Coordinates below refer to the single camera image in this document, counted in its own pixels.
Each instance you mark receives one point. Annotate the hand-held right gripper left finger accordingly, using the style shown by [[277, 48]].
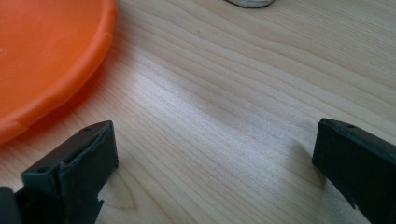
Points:
[[74, 168]]

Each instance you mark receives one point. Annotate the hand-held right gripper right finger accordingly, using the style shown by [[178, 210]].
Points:
[[358, 165]]

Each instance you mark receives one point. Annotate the orange plastic plate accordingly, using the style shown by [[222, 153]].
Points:
[[40, 59]]

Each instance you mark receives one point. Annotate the grey round object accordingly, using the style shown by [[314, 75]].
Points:
[[250, 2]]

